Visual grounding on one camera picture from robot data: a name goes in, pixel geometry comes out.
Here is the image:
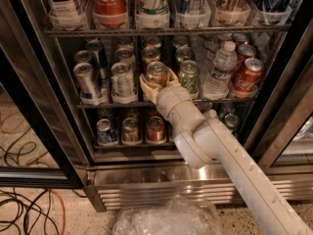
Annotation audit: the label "gold can bottom shelf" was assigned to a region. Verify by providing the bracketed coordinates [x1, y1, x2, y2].
[122, 117, 142, 145]

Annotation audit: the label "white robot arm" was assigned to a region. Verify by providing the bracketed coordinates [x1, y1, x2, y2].
[139, 70, 313, 235]

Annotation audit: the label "clear water bottle middle shelf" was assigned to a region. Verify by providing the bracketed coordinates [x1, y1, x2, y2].
[202, 41, 237, 100]

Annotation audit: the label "dark blue can middle shelf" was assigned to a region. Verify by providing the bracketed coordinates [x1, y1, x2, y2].
[86, 39, 108, 79]

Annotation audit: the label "silver blue can front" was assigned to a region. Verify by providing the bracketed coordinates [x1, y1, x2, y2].
[73, 63, 108, 106]

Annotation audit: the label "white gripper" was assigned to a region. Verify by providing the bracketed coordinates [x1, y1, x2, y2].
[139, 68, 196, 119]

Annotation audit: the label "orange red can bottom shelf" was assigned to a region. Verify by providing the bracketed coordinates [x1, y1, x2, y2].
[147, 116, 165, 144]

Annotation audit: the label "silver can behind left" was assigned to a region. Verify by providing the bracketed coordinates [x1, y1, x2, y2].
[74, 50, 94, 65]

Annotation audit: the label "green can shelf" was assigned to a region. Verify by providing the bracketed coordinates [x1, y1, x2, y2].
[175, 46, 195, 66]
[224, 114, 240, 136]

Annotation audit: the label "black and orange floor cables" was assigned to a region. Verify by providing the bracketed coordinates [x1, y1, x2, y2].
[0, 188, 67, 235]

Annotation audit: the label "white silver can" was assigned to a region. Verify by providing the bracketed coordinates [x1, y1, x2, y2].
[115, 48, 136, 70]
[111, 63, 137, 104]

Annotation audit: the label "red cola can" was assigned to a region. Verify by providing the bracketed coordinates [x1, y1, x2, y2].
[234, 44, 256, 71]
[233, 58, 264, 98]

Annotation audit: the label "green can bottom shelf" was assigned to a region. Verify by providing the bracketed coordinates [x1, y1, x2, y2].
[224, 114, 240, 136]

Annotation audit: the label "clear plastic bag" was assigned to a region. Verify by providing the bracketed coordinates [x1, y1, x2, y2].
[112, 195, 222, 235]

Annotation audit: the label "red cola can front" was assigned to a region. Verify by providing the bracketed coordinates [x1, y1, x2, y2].
[233, 58, 264, 98]

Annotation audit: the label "white silver can front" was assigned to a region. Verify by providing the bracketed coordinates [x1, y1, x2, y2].
[111, 63, 137, 104]

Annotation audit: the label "stainless steel glass-door fridge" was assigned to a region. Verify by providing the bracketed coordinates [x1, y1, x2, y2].
[0, 0, 313, 212]

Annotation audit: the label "white green bottle top shelf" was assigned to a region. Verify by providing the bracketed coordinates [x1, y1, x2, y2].
[137, 0, 168, 28]

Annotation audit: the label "blue can bottom shelf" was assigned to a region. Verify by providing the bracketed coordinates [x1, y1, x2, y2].
[96, 118, 117, 146]

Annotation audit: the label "green soda can front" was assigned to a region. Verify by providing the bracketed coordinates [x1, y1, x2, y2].
[178, 60, 199, 99]

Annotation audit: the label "red cola bottle top shelf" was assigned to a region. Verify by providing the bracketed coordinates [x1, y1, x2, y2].
[94, 0, 126, 28]

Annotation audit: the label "orange gold soda can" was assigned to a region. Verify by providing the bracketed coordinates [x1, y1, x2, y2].
[146, 61, 167, 87]

